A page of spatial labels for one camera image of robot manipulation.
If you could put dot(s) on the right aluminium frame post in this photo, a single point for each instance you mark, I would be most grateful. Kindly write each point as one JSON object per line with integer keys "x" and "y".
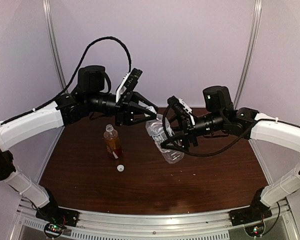
{"x": 254, "y": 30}

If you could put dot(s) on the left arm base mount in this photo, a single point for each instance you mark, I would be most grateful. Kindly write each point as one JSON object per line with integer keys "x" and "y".
{"x": 57, "y": 218}

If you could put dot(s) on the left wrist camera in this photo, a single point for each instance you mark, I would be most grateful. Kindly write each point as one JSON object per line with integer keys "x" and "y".
{"x": 127, "y": 84}

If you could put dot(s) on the white water bottle cap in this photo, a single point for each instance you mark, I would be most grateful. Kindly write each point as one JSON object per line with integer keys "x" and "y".
{"x": 152, "y": 109}

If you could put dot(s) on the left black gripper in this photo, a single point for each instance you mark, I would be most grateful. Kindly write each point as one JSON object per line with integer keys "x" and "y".
{"x": 125, "y": 111}

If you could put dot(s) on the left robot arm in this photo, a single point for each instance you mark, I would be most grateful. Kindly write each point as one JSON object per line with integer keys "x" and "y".
{"x": 87, "y": 97}

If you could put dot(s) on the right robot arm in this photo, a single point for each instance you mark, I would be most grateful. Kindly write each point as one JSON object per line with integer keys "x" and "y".
{"x": 244, "y": 123}

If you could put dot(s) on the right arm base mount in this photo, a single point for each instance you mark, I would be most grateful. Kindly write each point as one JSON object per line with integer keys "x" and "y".
{"x": 252, "y": 216}

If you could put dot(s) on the aluminium frame post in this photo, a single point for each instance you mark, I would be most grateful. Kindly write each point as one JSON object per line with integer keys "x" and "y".
{"x": 254, "y": 30}
{"x": 53, "y": 42}

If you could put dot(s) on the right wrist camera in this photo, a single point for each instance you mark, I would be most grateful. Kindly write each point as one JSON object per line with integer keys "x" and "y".
{"x": 182, "y": 112}

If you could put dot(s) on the front aluminium rail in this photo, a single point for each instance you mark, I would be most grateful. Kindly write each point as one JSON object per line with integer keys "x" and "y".
{"x": 215, "y": 225}

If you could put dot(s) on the clear water bottle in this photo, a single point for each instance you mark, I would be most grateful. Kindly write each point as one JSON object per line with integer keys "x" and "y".
{"x": 155, "y": 130}

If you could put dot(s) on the left aluminium frame post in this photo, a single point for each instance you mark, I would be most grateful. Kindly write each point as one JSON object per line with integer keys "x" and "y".
{"x": 53, "y": 42}

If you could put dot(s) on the brown tea bottle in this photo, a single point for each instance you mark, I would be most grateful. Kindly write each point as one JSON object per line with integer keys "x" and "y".
{"x": 112, "y": 141}

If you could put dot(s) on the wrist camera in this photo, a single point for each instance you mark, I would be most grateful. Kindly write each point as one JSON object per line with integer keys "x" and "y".
{"x": 182, "y": 112}
{"x": 127, "y": 84}

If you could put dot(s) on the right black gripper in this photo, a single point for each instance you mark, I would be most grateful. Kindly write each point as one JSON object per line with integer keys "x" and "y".
{"x": 187, "y": 131}

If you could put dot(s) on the white tea bottle cap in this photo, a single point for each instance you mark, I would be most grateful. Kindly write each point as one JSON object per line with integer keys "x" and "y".
{"x": 120, "y": 168}

